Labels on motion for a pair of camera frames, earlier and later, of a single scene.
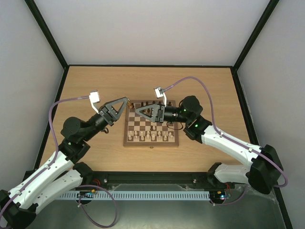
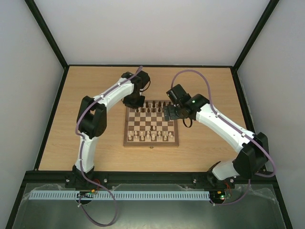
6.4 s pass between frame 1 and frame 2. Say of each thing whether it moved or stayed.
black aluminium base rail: stayed
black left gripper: moved
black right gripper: moved
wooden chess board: stayed
